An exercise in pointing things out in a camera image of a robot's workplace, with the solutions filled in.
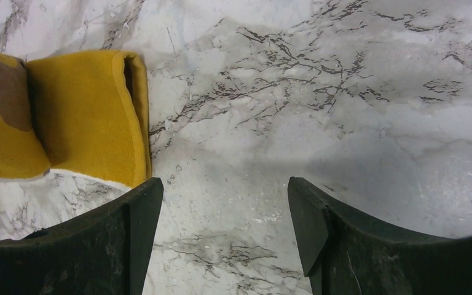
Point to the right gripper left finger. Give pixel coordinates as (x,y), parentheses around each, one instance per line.
(103,251)

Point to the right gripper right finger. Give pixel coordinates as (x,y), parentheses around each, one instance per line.
(346,251)

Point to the brown yellow towels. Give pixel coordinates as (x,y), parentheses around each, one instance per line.
(85,114)

